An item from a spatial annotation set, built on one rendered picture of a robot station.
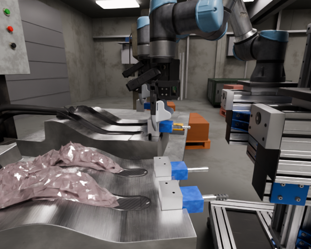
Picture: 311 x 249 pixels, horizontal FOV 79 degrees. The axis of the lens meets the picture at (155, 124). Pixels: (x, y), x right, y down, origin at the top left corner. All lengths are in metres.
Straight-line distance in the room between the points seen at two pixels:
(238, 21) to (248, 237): 1.13
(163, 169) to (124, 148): 0.19
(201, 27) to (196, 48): 7.76
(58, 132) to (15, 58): 0.73
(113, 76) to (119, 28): 1.96
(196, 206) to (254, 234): 0.99
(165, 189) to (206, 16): 0.39
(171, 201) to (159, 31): 0.42
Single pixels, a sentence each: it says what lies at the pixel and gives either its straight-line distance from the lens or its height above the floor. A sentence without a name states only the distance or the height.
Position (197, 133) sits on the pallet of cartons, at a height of 0.24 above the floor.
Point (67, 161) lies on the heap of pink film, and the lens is 0.45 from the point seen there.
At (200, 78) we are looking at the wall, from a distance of 8.25.
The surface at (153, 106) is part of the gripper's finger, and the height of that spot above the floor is 0.99.
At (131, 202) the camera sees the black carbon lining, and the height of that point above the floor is 0.85.
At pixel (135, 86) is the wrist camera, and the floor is 1.04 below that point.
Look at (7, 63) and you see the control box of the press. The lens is 1.30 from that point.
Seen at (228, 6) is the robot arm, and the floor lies 1.26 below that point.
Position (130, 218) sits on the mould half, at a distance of 0.35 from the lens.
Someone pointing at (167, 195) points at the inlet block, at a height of 0.88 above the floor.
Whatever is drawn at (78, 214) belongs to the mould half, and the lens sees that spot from 0.33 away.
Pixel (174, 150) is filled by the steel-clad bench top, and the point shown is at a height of 0.80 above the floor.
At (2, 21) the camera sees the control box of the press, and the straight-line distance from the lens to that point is 1.33.
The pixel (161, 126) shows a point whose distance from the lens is 0.59.
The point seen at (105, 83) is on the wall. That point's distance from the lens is 8.97.
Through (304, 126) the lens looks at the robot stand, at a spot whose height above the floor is 0.96.
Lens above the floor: 1.09
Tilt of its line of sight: 16 degrees down
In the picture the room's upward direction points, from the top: straight up
